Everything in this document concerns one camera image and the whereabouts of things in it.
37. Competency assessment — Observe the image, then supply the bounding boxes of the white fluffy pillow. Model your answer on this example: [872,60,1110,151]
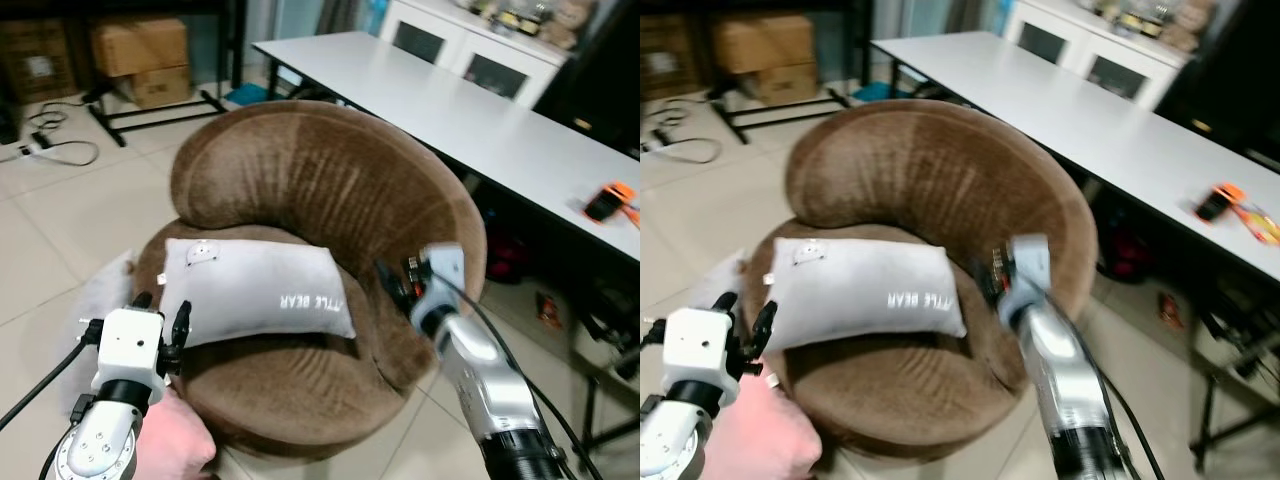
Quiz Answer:
[698,250,751,313]

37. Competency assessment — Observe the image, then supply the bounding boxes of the grey pillow with bear print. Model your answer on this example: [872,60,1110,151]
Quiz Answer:
[159,238,358,349]
[764,237,969,354]

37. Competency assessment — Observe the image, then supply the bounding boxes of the brown round velvet sofa chair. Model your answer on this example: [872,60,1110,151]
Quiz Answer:
[745,97,1100,464]
[133,99,489,462]

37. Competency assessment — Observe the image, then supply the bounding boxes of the person's bare hand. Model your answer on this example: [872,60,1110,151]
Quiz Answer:
[129,387,217,480]
[698,375,824,480]

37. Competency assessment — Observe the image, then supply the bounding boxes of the red object under table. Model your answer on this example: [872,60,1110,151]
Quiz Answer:
[486,228,532,286]
[1099,224,1147,286]

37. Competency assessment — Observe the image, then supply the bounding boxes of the black metal stand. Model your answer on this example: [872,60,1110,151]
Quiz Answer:
[1188,285,1280,473]
[572,285,641,453]

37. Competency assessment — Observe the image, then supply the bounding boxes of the orange and black handheld device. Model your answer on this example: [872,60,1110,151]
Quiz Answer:
[582,181,640,225]
[1194,182,1247,224]

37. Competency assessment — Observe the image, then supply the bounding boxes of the black metal rack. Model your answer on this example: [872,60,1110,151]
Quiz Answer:
[708,0,873,145]
[86,0,248,148]

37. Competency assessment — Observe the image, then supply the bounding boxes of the long white table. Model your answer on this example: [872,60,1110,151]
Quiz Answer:
[252,31,641,263]
[870,31,1280,283]

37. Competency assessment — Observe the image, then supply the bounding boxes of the small brown cardboard box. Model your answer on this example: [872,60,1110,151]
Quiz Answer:
[745,62,818,107]
[127,66,194,109]

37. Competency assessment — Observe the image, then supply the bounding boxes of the white cabinet with glass doors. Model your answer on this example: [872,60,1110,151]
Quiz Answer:
[377,0,573,110]
[1000,0,1197,112]

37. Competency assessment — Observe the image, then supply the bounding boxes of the dark brown box with label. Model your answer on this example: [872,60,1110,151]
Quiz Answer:
[0,18,80,103]
[640,14,697,102]

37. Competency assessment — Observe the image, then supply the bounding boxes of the large black monitor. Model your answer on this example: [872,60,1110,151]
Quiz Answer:
[534,0,641,158]
[1150,0,1280,173]

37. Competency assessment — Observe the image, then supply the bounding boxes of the large brown cardboard box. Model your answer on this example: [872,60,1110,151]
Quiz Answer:
[90,17,191,78]
[711,15,817,74]

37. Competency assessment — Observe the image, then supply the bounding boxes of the yellow and black toy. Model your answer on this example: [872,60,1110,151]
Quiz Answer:
[494,6,547,37]
[1112,6,1167,39]

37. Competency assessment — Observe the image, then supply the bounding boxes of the beige plush toy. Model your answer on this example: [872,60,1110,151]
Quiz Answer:
[544,0,593,51]
[1160,0,1217,53]

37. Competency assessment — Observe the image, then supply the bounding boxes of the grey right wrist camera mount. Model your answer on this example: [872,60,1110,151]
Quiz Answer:
[998,234,1053,323]
[409,242,468,337]

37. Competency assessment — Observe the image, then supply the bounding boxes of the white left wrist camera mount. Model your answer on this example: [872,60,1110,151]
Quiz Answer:
[661,307,738,387]
[94,307,167,387]

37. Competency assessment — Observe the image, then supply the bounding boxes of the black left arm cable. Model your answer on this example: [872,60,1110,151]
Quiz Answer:
[0,318,103,433]

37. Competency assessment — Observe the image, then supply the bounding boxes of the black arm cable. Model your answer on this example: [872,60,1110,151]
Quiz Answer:
[440,278,605,480]
[0,318,103,433]
[1055,298,1169,480]

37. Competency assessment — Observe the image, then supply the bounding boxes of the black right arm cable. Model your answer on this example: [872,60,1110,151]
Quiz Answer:
[1055,298,1169,480]
[440,278,605,480]

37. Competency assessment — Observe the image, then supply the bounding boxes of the black floor cable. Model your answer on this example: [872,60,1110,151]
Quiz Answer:
[640,98,724,167]
[0,98,102,170]

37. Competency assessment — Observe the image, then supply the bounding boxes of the orange handled tools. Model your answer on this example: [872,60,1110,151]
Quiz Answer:
[1234,203,1280,247]

